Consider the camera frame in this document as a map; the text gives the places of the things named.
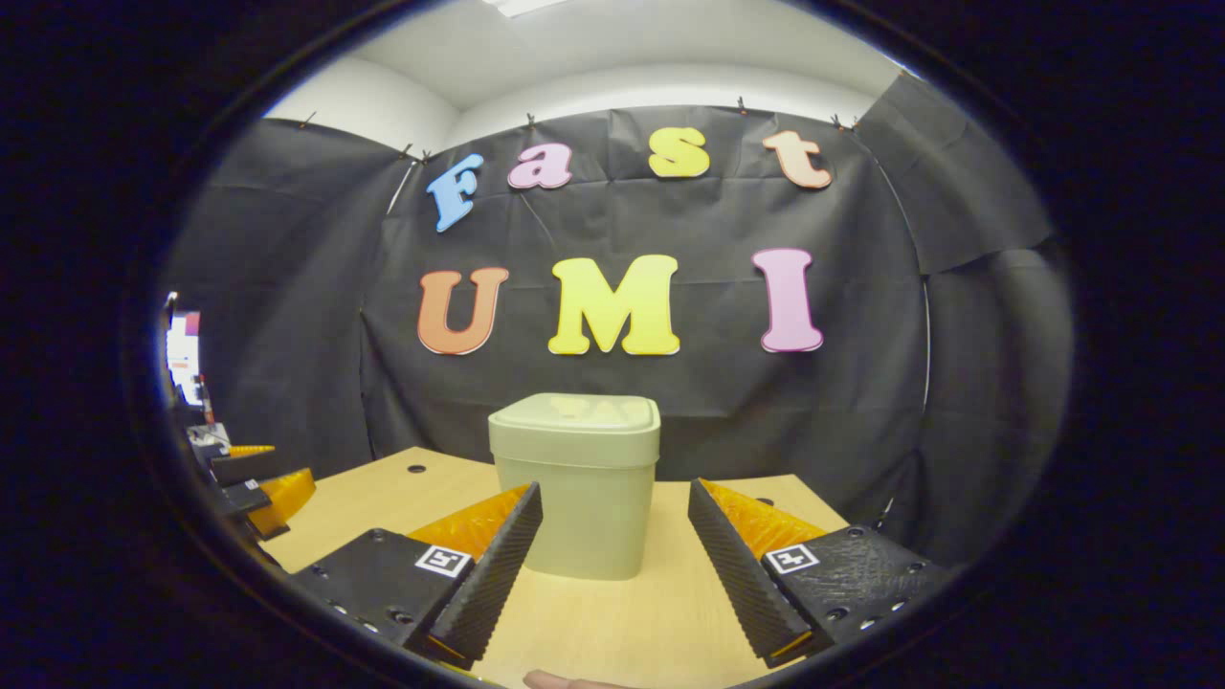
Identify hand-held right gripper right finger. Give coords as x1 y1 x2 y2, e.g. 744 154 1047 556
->
687 478 953 669

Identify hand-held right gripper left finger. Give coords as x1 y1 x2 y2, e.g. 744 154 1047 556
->
287 481 544 669

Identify green desktop garbage bin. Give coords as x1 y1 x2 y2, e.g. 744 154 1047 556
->
488 392 662 581

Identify wooden desktop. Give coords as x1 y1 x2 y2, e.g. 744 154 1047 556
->
260 446 853 689

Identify computer monitor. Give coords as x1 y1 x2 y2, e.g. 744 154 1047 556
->
165 292 204 408

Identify black backdrop cloth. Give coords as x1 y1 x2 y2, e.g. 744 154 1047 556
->
163 72 1073 566

